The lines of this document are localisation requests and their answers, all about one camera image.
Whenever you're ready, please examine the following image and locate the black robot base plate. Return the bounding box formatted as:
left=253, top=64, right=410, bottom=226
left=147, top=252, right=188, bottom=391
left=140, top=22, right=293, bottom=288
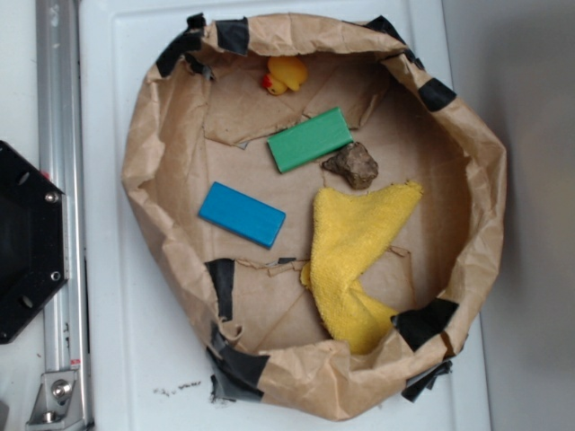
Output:
left=1, top=141, right=67, bottom=345

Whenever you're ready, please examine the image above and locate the brown paper bag bin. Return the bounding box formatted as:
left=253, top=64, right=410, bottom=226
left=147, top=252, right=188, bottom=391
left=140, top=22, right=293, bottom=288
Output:
left=122, top=13, right=507, bottom=420

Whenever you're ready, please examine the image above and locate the brown rock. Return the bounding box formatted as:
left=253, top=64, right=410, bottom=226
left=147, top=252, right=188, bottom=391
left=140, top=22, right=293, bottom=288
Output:
left=322, top=142, right=379, bottom=189

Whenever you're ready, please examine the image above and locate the aluminium frame rail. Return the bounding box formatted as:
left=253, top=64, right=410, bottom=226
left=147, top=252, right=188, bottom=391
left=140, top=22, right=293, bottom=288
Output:
left=35, top=1, right=94, bottom=430

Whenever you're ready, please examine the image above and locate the yellow rubber duck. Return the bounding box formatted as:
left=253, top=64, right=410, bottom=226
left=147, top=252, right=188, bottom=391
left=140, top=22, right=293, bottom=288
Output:
left=261, top=57, right=308, bottom=95

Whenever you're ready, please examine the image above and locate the green rectangular block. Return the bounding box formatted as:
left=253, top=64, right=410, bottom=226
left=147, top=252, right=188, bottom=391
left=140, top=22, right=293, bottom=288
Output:
left=267, top=108, right=353, bottom=173

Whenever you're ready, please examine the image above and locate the blue rectangular block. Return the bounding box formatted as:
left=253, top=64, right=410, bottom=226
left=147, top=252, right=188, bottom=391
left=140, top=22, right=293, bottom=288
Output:
left=199, top=182, right=286, bottom=249

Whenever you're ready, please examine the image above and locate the yellow microfiber cloth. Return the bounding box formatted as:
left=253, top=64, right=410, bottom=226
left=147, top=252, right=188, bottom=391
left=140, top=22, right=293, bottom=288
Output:
left=300, top=181, right=423, bottom=355

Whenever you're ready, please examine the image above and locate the metal corner bracket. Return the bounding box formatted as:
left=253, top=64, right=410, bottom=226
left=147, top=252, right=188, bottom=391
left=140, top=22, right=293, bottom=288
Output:
left=25, top=370, right=85, bottom=430

